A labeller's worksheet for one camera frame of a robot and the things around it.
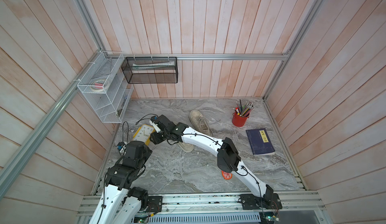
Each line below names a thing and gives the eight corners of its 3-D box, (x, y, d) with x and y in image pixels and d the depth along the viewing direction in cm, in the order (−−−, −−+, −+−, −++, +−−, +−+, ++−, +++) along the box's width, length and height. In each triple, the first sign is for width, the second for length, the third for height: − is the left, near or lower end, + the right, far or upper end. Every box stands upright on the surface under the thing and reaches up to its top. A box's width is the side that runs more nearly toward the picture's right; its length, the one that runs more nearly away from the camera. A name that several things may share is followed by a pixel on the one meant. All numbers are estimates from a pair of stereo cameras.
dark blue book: (253, 155, 92) (254, 153, 90) (246, 130, 104) (247, 128, 102) (274, 155, 92) (276, 153, 90) (264, 130, 104) (266, 128, 102)
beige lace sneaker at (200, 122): (203, 140, 99) (204, 134, 93) (186, 117, 111) (186, 110, 105) (213, 134, 102) (215, 128, 96) (196, 112, 114) (196, 106, 108)
